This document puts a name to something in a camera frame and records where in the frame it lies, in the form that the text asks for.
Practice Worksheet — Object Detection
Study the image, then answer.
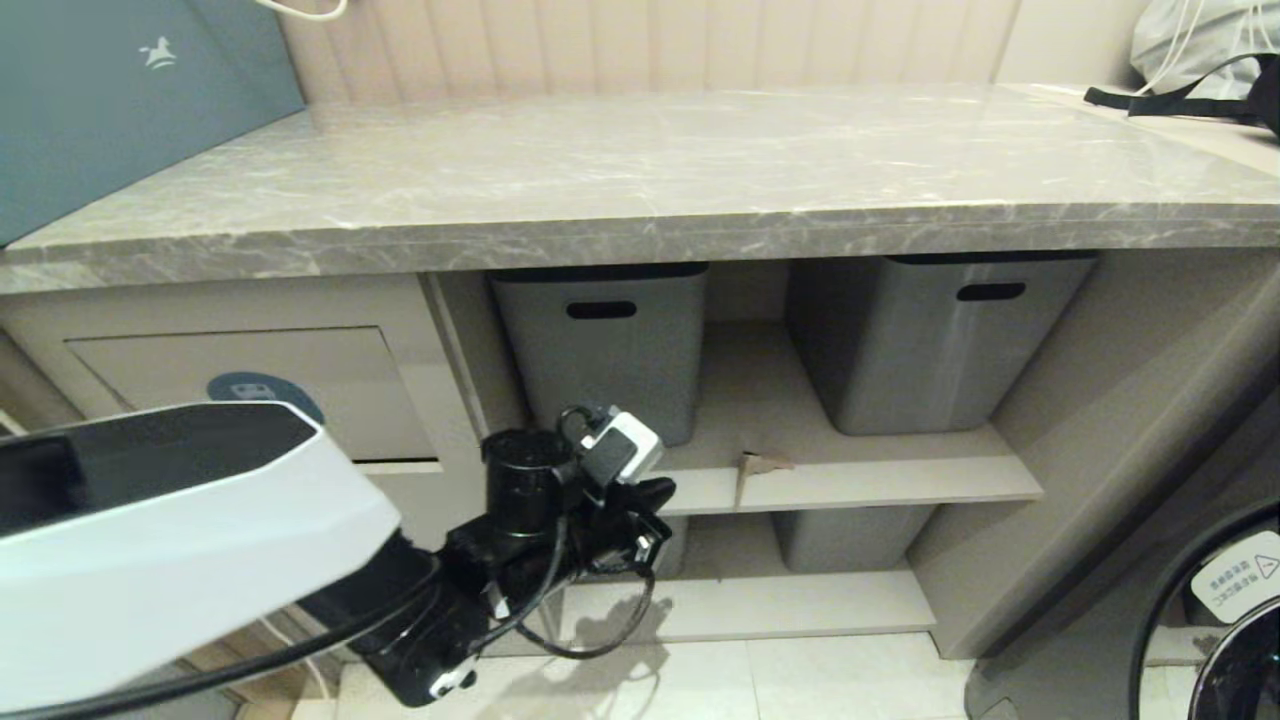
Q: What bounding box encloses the brown torn cardboard scrap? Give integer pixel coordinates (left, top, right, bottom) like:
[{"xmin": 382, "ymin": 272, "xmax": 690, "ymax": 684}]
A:
[{"xmin": 737, "ymin": 452, "xmax": 796, "ymax": 509}]

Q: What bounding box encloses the grey plastic storage bin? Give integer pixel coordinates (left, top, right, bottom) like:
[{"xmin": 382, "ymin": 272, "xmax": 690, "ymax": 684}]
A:
[
  {"xmin": 790, "ymin": 252, "xmax": 1101, "ymax": 437},
  {"xmin": 488, "ymin": 263, "xmax": 713, "ymax": 448},
  {"xmin": 655, "ymin": 515, "xmax": 691, "ymax": 581},
  {"xmin": 772, "ymin": 505, "xmax": 939, "ymax": 575}
]

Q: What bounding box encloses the beige bottom shelf board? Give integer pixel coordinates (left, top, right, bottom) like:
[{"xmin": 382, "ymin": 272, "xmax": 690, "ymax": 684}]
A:
[{"xmin": 558, "ymin": 515, "xmax": 938, "ymax": 646}]

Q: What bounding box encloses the beige shelf board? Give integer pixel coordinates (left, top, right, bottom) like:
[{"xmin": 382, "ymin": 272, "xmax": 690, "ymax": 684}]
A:
[
  {"xmin": 558, "ymin": 515, "xmax": 938, "ymax": 646},
  {"xmin": 515, "ymin": 320, "xmax": 1044, "ymax": 523}
]

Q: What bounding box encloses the beige middle shelf board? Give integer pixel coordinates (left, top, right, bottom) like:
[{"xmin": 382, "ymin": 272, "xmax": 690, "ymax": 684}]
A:
[{"xmin": 515, "ymin": 320, "xmax": 1044, "ymax": 523}]

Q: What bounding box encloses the blue round bin sticker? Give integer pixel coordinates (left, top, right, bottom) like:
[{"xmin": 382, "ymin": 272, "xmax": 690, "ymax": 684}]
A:
[{"xmin": 205, "ymin": 371, "xmax": 326, "ymax": 426}]

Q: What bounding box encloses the grey washing machine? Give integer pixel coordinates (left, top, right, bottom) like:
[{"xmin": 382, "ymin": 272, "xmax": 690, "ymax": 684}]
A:
[{"xmin": 965, "ymin": 385, "xmax": 1280, "ymax": 720}]

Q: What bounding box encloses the grey ribbed panel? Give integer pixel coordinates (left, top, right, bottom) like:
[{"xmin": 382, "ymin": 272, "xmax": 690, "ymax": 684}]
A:
[{"xmin": 90, "ymin": 665, "xmax": 246, "ymax": 720}]

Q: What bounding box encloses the beige cabinet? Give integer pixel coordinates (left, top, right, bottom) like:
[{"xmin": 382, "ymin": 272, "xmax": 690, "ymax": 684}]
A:
[{"xmin": 0, "ymin": 248, "xmax": 1280, "ymax": 661}]

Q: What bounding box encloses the beige trash flap door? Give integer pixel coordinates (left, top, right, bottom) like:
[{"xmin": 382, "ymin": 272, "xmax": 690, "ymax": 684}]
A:
[{"xmin": 65, "ymin": 325, "xmax": 443, "ymax": 476}]

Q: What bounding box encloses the white warning label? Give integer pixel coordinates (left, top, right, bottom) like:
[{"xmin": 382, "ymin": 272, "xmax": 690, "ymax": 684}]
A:
[{"xmin": 1190, "ymin": 532, "xmax": 1280, "ymax": 626}]

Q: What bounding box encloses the washing machine glass door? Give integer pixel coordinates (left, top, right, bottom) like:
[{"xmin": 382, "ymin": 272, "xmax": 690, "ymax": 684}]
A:
[{"xmin": 1128, "ymin": 498, "xmax": 1280, "ymax": 720}]

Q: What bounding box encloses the teal box with horse logo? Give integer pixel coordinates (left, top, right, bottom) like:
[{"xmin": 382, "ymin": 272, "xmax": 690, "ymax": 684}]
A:
[{"xmin": 0, "ymin": 0, "xmax": 308, "ymax": 248}]

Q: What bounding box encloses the grey fabric bag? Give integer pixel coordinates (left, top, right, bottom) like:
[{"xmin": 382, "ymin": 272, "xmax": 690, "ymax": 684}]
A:
[{"xmin": 1130, "ymin": 0, "xmax": 1280, "ymax": 101}]

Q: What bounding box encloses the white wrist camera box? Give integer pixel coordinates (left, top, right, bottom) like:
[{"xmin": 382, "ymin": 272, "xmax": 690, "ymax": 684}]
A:
[{"xmin": 578, "ymin": 408, "xmax": 664, "ymax": 488}]

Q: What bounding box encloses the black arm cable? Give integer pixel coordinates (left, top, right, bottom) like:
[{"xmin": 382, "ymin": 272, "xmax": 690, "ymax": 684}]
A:
[{"xmin": 0, "ymin": 520, "xmax": 661, "ymax": 720}]

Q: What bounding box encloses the white cable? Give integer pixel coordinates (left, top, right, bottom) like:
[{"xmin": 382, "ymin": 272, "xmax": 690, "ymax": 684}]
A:
[{"xmin": 255, "ymin": 0, "xmax": 349, "ymax": 23}]

